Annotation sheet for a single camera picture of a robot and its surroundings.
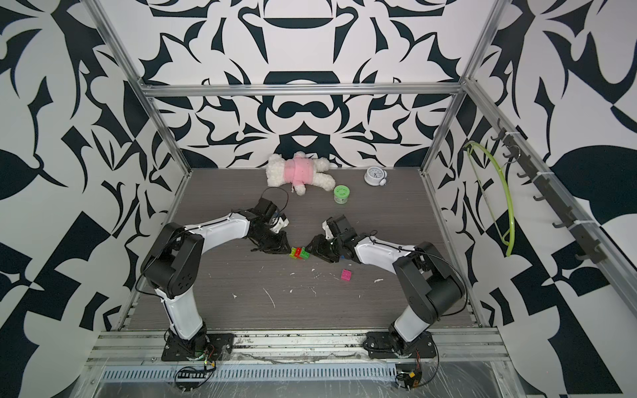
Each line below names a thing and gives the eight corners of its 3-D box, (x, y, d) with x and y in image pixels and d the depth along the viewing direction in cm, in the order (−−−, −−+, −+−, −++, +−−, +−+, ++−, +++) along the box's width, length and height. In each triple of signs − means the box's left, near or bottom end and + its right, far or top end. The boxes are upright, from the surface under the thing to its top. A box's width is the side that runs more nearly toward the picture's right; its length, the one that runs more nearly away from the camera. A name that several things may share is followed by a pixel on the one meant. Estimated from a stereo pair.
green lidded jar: (334, 204, 109) (334, 198, 106) (333, 190, 114) (333, 184, 110) (349, 204, 109) (350, 198, 106) (348, 190, 114) (349, 184, 110)
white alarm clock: (363, 182, 116) (364, 178, 114) (366, 169, 122) (366, 165, 119) (384, 186, 115) (386, 182, 112) (386, 173, 120) (387, 168, 118)
